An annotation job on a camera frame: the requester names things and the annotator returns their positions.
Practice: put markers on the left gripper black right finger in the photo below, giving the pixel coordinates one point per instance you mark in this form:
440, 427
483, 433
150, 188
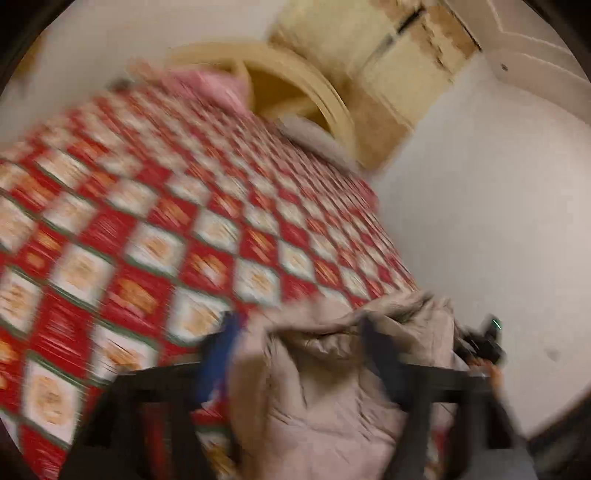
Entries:
482, 444

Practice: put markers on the cream arched wooden headboard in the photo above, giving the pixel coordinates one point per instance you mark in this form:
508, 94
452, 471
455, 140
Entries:
279, 81

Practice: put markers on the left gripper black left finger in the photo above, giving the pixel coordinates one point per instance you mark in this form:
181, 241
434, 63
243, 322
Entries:
141, 424

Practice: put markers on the beige quilted puffer jacket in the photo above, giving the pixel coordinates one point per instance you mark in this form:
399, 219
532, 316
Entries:
302, 401

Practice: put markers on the striped pillow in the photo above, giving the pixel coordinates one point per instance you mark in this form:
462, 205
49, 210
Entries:
310, 136

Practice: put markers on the pink floral blanket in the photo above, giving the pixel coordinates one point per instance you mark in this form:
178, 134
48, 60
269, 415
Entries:
194, 83

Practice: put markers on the red teddy bear patchwork bedspread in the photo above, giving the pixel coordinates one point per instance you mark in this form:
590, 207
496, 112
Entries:
131, 222

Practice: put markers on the white ceiling cornice moulding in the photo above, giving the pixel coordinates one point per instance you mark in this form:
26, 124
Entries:
523, 50

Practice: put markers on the beige patterned curtain behind headboard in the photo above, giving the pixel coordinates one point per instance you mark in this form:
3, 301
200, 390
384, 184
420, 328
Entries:
390, 61

